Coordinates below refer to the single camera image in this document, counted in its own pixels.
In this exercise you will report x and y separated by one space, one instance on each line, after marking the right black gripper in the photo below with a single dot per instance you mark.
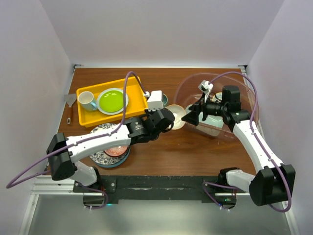
192 117

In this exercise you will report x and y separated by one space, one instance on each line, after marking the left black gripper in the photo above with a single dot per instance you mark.
148 113

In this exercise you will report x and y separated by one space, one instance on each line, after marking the light-teal divided rectangular dish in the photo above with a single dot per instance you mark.
211 127

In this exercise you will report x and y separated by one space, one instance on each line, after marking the red patterned black-rimmed bowl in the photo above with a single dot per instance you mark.
117 151

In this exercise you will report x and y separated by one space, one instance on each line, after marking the yellow-blue patterned bowl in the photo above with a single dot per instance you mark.
217 97

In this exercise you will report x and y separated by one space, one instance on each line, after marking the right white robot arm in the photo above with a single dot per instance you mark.
274 180

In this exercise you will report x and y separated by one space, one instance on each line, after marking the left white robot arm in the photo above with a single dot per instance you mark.
64 153

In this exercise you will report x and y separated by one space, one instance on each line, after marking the clear pink plastic bin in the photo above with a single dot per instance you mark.
188 93

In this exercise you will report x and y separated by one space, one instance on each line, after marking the teal speckled ceramic mug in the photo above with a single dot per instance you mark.
164 100

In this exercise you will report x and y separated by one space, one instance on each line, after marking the green plate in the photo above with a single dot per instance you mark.
110 101

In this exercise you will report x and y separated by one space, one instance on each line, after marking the light-blue scalloped plate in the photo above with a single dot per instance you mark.
125 101

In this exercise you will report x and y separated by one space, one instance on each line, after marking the light-blue bottom plate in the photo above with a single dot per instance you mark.
104 161

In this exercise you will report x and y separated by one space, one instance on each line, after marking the yellow plastic tray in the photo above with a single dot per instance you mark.
137 103

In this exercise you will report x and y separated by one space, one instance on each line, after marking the blue floral plate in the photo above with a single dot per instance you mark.
111 158

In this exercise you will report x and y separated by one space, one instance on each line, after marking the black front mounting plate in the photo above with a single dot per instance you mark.
160 188

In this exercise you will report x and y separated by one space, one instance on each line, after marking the white light-blue mug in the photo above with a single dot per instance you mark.
87 100

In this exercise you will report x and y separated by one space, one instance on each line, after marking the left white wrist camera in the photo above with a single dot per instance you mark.
154 100

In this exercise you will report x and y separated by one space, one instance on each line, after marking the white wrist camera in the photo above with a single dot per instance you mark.
154 100
206 87

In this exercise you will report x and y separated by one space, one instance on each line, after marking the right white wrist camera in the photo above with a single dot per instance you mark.
206 87

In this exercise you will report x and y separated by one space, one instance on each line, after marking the metal scraper wooden handle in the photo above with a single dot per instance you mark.
70 100

